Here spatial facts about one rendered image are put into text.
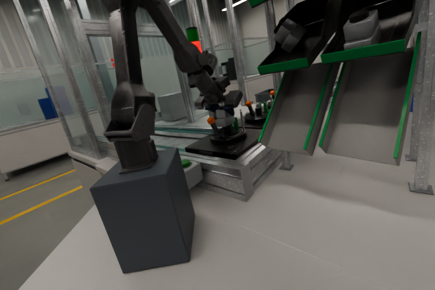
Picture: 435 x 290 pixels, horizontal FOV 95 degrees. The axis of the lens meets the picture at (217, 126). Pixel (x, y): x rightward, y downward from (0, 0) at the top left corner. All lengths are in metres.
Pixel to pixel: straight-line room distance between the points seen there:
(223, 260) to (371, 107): 0.45
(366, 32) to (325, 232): 0.39
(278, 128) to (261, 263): 0.33
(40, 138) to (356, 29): 5.47
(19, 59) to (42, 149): 3.83
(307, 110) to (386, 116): 0.16
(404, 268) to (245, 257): 0.26
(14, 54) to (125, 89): 8.29
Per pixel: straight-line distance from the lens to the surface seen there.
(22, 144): 5.54
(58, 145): 5.59
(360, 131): 0.54
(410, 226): 0.57
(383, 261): 0.49
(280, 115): 0.61
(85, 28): 1.68
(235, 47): 1.95
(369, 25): 0.47
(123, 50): 0.45
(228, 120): 0.73
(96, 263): 0.61
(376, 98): 0.57
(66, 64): 1.34
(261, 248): 0.48
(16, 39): 8.80
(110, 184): 0.42
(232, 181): 0.58
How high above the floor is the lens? 1.21
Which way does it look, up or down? 15 degrees down
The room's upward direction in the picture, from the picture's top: 11 degrees counter-clockwise
